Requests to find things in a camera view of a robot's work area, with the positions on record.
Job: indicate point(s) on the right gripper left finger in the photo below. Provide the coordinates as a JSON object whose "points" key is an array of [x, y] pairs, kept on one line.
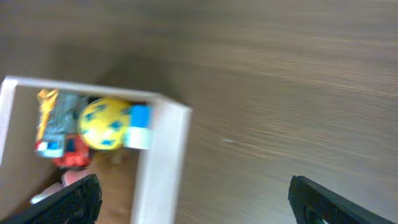
{"points": [[78, 203]]}

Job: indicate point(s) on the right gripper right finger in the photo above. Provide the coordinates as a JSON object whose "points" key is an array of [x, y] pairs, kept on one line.
{"points": [[312, 203]]}

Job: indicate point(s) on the white pink duck toy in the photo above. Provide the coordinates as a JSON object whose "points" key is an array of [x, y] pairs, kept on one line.
{"points": [[68, 178]]}

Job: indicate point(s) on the brown plush toy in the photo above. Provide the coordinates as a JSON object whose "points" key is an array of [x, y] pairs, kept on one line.
{"points": [[116, 171]]}

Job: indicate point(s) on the red grey toy truck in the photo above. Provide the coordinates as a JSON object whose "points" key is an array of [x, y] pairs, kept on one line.
{"points": [[57, 135]]}

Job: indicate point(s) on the yellow letter ball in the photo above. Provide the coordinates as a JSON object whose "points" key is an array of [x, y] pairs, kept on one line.
{"points": [[103, 123]]}

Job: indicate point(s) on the colourful puzzle cube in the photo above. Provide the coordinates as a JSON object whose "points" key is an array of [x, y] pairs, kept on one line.
{"points": [[138, 128]]}

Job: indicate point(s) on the white cardboard box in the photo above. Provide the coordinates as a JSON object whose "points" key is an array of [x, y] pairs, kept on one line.
{"points": [[159, 168]]}

